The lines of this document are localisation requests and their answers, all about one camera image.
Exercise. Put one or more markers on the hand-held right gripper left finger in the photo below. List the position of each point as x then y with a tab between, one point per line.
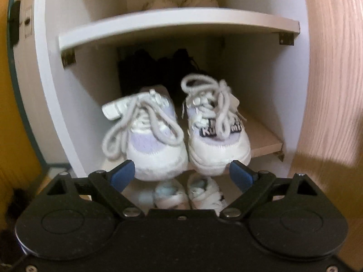
122	175

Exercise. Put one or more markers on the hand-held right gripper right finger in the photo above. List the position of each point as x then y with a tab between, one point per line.
242	175

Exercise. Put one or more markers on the white lilac lace-up shoe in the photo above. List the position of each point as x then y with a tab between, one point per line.
153	153
218	147

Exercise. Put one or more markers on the white shoe cabinet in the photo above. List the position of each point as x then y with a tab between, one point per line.
76	96

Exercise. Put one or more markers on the black shoe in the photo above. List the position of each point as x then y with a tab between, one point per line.
175	68
133	70

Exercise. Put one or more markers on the yellow panel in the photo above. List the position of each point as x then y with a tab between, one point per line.
11	104

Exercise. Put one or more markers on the black cabinet hinge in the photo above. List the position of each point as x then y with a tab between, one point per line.
14	17

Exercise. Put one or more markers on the brass shelf bracket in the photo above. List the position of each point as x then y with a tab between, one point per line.
286	39
68	58
280	155

